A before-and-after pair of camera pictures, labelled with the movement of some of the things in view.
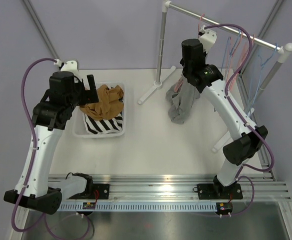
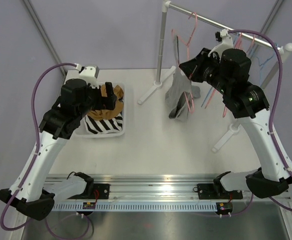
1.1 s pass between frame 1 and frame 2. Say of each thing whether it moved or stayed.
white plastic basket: stayed
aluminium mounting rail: stayed
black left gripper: moved
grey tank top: moved
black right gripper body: moved
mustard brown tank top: stayed
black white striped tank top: stayed
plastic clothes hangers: moved
